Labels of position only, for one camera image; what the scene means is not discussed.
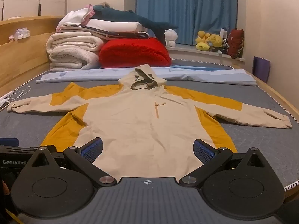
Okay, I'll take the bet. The navy patterned folded sheet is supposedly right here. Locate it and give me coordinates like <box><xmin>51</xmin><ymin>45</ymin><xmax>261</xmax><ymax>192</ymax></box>
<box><xmin>77</xmin><ymin>26</ymin><xmax>150</xmax><ymax>40</ymax></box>

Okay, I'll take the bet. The blue curtain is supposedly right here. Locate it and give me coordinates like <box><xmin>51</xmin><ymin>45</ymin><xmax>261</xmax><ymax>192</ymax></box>
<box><xmin>135</xmin><ymin>0</ymin><xmax>237</xmax><ymax>46</ymax></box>

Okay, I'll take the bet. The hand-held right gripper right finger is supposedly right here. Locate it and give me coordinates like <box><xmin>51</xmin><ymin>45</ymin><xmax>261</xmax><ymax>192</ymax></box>
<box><xmin>178</xmin><ymin>139</ymin><xmax>268</xmax><ymax>189</ymax></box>

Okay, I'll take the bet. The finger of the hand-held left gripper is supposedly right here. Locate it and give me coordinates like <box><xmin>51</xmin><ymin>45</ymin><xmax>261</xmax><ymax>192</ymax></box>
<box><xmin>0</xmin><ymin>138</ymin><xmax>58</xmax><ymax>155</ymax></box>

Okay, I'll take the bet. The window sill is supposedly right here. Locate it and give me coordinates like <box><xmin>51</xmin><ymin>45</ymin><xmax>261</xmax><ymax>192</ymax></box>
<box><xmin>165</xmin><ymin>44</ymin><xmax>246</xmax><ymax>62</ymax></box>

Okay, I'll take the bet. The light blue bed sheet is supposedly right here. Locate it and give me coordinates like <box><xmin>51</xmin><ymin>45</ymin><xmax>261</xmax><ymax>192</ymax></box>
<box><xmin>36</xmin><ymin>65</ymin><xmax>257</xmax><ymax>87</ymax></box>

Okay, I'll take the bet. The purple paper bag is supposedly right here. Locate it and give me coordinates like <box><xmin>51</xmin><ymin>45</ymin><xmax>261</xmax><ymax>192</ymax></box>
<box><xmin>252</xmin><ymin>56</ymin><xmax>271</xmax><ymax>84</ymax></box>

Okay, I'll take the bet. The yellow round plush toy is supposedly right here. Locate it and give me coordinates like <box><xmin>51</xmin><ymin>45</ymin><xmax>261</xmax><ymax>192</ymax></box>
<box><xmin>207</xmin><ymin>34</ymin><xmax>223</xmax><ymax>50</ymax></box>

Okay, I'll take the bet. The tissue pack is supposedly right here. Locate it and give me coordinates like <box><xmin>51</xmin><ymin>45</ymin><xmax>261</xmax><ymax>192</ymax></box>
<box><xmin>13</xmin><ymin>27</ymin><xmax>30</xmax><ymax>40</ymax></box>

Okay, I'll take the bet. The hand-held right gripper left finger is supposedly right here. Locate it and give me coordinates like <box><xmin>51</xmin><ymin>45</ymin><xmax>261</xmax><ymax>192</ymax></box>
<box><xmin>31</xmin><ymin>137</ymin><xmax>118</xmax><ymax>188</ymax></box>

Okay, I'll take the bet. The bright blue folded sheet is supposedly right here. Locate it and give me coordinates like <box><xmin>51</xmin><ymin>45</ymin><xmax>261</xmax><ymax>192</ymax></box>
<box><xmin>170</xmin><ymin>64</ymin><xmax>234</xmax><ymax>71</ymax></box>

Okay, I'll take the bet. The white cloth with pink trim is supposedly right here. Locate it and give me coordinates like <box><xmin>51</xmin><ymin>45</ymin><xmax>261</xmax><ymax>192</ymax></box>
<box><xmin>56</xmin><ymin>5</ymin><xmax>95</xmax><ymax>32</ymax></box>

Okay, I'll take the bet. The white plush toy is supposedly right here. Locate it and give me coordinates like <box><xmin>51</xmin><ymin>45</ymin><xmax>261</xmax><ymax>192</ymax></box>
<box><xmin>164</xmin><ymin>29</ymin><xmax>178</xmax><ymax>47</ymax></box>

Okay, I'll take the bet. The beige and yellow hooded jacket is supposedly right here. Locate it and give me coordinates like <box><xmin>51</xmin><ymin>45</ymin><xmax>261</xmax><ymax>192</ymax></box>
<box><xmin>7</xmin><ymin>63</ymin><xmax>293</xmax><ymax>180</ymax></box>

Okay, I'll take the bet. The dark red cushion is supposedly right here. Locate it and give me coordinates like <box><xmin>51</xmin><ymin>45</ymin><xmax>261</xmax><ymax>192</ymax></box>
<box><xmin>227</xmin><ymin>29</ymin><xmax>244</xmax><ymax>59</ymax></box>

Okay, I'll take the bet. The dark teal shark plush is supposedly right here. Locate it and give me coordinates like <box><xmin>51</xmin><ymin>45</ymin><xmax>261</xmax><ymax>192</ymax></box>
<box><xmin>92</xmin><ymin>4</ymin><xmax>179</xmax><ymax>46</ymax></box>

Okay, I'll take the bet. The yellow duck plush toy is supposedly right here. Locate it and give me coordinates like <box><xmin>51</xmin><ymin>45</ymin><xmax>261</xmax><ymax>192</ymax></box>
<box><xmin>196</xmin><ymin>30</ymin><xmax>212</xmax><ymax>51</ymax></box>

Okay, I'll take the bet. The white cable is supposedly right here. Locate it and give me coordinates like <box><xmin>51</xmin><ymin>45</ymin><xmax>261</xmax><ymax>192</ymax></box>
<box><xmin>7</xmin><ymin>84</ymin><xmax>32</xmax><ymax>102</ymax></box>

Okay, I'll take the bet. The cream folded blanket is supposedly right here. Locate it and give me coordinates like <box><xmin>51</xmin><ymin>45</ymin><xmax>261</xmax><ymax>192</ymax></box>
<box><xmin>45</xmin><ymin>32</ymin><xmax>104</xmax><ymax>70</ymax></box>

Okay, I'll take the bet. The red folded blanket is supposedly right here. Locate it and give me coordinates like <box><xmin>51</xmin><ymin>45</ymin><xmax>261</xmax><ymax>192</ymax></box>
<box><xmin>98</xmin><ymin>37</ymin><xmax>172</xmax><ymax>69</ymax></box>

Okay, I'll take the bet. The black and white striped toy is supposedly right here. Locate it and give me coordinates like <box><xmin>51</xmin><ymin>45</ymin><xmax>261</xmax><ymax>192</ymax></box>
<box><xmin>219</xmin><ymin>38</ymin><xmax>230</xmax><ymax>55</ymax></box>

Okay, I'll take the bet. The yellow cable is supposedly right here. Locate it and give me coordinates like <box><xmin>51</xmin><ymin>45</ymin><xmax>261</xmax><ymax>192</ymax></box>
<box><xmin>6</xmin><ymin>209</ymin><xmax>24</xmax><ymax>224</ymax></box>

